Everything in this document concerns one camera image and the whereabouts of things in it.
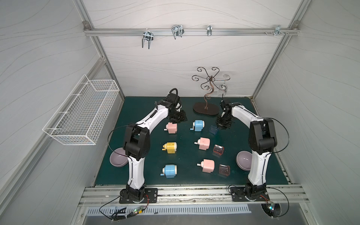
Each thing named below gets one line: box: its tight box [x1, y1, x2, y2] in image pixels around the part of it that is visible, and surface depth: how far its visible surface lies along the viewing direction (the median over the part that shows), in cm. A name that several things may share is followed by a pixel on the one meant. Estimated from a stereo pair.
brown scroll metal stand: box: [191, 66, 229, 116], surface depth 95 cm
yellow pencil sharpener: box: [161, 142, 178, 154], surface depth 86 cm
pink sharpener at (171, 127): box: [163, 122, 178, 134], surface depth 97 cm
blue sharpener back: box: [189, 120, 205, 132], surface depth 97 cm
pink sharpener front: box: [196, 158, 215, 173], surface depth 80 cm
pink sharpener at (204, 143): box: [194, 137, 211, 151], surface depth 89 cm
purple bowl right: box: [235, 150, 253, 172], surface depth 84 cm
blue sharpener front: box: [160, 164, 178, 179], surface depth 77 cm
